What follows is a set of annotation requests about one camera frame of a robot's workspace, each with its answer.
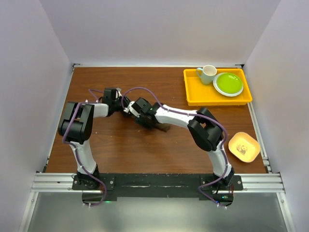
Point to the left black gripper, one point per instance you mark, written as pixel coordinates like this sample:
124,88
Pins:
124,99

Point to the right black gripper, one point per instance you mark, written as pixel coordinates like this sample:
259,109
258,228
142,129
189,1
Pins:
140,121

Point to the brown cloth napkin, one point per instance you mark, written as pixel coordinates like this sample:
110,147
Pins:
159,126

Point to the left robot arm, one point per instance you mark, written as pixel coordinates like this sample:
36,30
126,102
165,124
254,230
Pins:
76,128

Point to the yellow plastic tray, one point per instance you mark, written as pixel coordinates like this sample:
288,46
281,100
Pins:
198,94

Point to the pale green mug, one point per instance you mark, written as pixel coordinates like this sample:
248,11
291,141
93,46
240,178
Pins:
206,74

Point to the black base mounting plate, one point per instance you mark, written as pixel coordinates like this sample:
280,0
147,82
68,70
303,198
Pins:
163,186

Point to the green plate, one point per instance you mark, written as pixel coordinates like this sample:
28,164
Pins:
228,84

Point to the yellow panda bowl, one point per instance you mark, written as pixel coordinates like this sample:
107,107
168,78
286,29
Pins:
244,147

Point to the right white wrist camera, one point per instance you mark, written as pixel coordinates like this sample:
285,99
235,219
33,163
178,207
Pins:
130,110

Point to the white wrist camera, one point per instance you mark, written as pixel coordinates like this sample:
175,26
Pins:
130,110
118,94

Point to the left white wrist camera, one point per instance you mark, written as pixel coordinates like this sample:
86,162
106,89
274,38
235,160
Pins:
118,94

